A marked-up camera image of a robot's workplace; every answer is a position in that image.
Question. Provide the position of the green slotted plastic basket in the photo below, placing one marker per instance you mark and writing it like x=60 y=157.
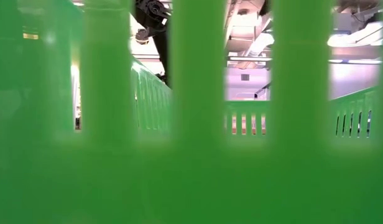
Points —
x=197 y=171

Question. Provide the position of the grey wall vent grille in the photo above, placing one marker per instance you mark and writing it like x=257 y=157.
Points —
x=245 y=77

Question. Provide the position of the white ceiling duct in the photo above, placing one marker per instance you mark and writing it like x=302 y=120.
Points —
x=260 y=43

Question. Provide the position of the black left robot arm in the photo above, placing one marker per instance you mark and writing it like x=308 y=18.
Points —
x=162 y=53

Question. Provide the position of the black dome ceiling fixture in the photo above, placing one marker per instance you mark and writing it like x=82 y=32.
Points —
x=141 y=36

